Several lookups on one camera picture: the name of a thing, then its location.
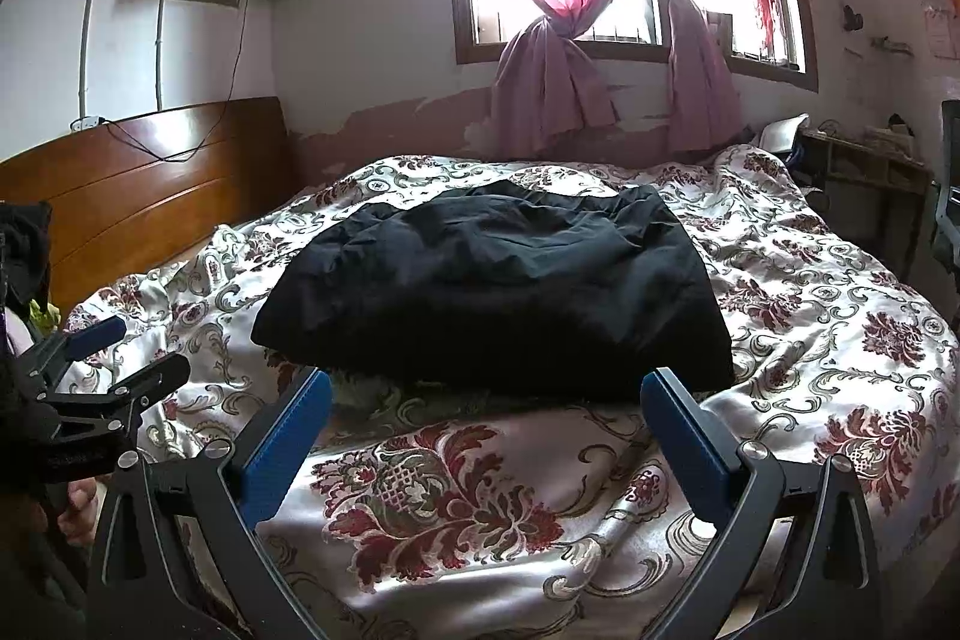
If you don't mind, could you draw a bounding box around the wooden headboard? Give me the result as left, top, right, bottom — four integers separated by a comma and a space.
0, 96, 302, 320

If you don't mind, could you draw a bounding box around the wooden desk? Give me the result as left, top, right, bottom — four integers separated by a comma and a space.
793, 124, 932, 283

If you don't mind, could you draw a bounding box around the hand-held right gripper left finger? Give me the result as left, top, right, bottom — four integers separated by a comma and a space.
88, 368, 335, 640

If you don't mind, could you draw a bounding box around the yellow-green item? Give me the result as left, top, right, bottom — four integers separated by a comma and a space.
26, 298, 62, 335

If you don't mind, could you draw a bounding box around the thin black cable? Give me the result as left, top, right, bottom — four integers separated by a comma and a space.
101, 0, 250, 166

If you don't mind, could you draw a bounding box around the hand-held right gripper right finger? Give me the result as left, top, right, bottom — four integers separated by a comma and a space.
640, 367, 882, 640

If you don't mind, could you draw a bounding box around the dark navy padded jacket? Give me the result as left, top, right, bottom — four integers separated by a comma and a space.
251, 178, 737, 402

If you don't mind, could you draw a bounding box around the floral satin bedspread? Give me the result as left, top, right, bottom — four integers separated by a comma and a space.
64, 141, 960, 640

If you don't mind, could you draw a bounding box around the pink tied curtain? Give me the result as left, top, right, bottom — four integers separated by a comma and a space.
637, 0, 782, 155
480, 0, 625, 158

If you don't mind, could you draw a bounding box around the person's left hand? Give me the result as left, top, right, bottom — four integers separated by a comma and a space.
55, 478, 104, 548

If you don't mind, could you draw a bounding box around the white wall pipe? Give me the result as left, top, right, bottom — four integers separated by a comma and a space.
153, 0, 167, 113
77, 0, 107, 121

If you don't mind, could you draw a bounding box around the black clothes pile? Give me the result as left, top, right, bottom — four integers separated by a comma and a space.
0, 201, 55, 313

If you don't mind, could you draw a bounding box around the wall poster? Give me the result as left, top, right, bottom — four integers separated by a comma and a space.
918, 0, 959, 61

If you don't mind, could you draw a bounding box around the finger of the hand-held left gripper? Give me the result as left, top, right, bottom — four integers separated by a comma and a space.
15, 314, 128, 387
52, 351, 193, 435

